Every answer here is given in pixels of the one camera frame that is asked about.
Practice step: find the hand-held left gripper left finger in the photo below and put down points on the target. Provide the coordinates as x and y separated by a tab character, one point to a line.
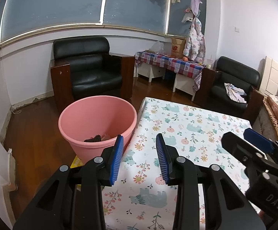
116	160

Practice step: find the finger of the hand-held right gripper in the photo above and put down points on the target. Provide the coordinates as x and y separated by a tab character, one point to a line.
258	139
239	148

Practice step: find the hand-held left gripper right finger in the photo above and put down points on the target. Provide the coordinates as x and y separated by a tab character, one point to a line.
161	158

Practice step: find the black foam net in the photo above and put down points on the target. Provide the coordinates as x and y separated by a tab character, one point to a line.
94	139

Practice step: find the pink plastic bucket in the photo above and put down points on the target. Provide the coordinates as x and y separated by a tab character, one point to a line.
81	115

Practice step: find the brown patterned bed blanket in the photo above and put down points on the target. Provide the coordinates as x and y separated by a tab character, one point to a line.
267	119

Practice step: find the yellow printed box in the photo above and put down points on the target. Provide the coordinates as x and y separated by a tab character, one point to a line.
76	162

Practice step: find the floral printed tablecloth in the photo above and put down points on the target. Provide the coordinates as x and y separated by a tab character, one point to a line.
189	129

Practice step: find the crumpled printed cloth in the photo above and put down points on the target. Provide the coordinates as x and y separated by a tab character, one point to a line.
234	92

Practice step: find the white bed headboard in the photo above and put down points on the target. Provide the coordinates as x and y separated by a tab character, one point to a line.
273	76

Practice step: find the black leather armchair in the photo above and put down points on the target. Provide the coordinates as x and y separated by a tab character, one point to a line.
88	76
234	74

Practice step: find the white cabinet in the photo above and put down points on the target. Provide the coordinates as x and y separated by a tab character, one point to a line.
150	71
184	86

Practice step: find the plastic drink cup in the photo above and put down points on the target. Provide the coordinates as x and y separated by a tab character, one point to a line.
209	64

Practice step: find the checked cloth covered desk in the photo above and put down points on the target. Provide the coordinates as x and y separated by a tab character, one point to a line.
172	63

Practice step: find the translucent plastic bag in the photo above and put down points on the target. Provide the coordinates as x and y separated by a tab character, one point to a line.
157	48

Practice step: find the brown paper bag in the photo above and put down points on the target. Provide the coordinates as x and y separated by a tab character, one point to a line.
178	48

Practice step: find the child's printed puffer jacket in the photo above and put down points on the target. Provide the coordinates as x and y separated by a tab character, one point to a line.
195	43

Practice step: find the purple hooded garment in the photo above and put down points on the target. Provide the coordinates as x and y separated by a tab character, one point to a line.
195	6

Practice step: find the large bay window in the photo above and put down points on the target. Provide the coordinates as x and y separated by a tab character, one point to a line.
57	4

